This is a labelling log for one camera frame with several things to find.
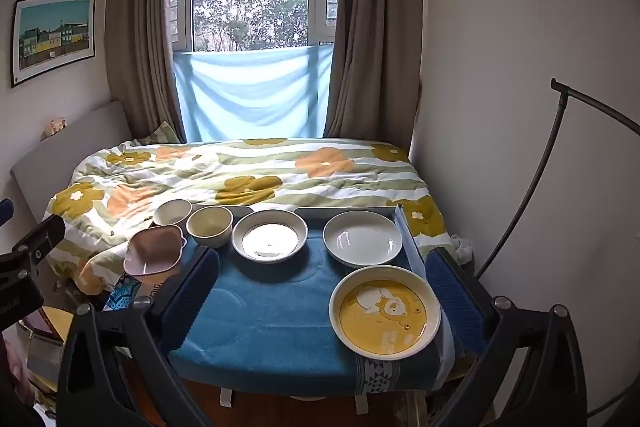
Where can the floral striped blanket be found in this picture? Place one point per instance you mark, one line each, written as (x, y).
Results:
(280, 172)

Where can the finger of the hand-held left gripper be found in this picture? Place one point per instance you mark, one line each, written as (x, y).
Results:
(5, 211)
(42, 233)

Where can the yellow bear plate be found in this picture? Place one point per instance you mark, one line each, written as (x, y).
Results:
(385, 314)

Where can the plain white plate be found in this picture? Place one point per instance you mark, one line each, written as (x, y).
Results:
(362, 238)

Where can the yellow box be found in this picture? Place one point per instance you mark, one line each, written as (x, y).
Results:
(57, 322)

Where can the white plate with dark rim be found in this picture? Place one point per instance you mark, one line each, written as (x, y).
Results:
(270, 236)

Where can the blue mat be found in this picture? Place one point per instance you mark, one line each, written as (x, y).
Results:
(270, 307)

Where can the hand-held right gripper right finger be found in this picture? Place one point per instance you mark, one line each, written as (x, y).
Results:
(452, 297)

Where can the framed wall picture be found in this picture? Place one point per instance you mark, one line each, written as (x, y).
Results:
(52, 37)

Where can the patterned box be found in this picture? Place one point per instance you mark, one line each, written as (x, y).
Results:
(127, 297)

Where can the grey headboard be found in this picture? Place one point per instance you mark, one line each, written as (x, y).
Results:
(60, 152)

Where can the brown curtain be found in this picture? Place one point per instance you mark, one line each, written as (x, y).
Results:
(375, 32)
(140, 32)

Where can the green pillow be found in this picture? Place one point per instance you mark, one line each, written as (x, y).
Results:
(161, 134)

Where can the light blue cloth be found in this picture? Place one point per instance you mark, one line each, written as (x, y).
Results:
(250, 92)

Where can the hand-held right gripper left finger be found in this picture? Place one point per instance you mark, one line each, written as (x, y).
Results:
(199, 277)

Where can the cream bowl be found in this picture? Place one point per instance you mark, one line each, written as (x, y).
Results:
(210, 224)

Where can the plush toy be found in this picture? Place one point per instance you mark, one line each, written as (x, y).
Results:
(54, 128)

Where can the black curved lamp stand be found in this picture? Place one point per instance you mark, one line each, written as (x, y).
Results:
(547, 142)

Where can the white crumpled paper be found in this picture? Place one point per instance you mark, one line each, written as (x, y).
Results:
(462, 248)

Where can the pink bowl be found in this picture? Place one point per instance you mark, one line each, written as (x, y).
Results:
(150, 251)

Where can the white bowl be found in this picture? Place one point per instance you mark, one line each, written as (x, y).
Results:
(172, 211)

